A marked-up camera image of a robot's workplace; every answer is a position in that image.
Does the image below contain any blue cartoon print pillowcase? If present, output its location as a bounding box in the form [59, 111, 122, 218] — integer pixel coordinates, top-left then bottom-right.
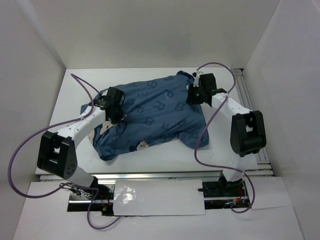
[88, 71, 209, 161]

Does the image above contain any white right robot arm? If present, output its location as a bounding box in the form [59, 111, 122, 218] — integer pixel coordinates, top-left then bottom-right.
[186, 71, 267, 196]

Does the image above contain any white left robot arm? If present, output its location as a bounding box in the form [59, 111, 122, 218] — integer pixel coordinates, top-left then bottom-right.
[37, 87, 125, 200]

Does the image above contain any white cover sheet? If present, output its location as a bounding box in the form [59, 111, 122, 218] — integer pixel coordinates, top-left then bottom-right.
[113, 179, 206, 216]

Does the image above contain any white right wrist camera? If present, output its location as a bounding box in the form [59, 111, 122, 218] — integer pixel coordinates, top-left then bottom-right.
[192, 71, 203, 87]

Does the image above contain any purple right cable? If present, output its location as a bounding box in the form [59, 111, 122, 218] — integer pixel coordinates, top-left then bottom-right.
[193, 62, 256, 213]

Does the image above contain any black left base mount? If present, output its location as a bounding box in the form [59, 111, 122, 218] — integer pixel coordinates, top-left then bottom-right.
[62, 182, 115, 217]

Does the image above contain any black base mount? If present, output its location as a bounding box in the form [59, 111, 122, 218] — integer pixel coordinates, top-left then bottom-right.
[62, 182, 115, 217]
[198, 180, 250, 210]

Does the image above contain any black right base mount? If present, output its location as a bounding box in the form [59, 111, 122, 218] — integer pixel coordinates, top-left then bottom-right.
[198, 180, 250, 210]

